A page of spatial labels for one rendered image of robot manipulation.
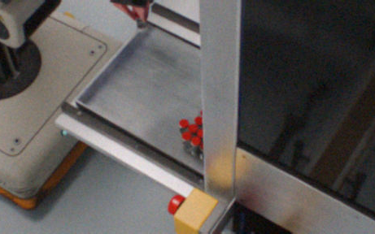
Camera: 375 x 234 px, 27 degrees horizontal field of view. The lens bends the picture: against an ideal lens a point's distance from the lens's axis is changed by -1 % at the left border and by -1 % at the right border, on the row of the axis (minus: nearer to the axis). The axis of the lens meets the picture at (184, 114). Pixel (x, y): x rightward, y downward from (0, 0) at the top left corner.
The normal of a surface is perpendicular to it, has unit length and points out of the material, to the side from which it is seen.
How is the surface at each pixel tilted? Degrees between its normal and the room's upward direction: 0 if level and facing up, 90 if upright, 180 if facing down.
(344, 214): 90
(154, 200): 0
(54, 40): 0
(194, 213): 0
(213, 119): 90
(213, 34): 90
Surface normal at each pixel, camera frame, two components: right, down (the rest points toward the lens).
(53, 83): -0.04, -0.55
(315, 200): -0.55, 0.70
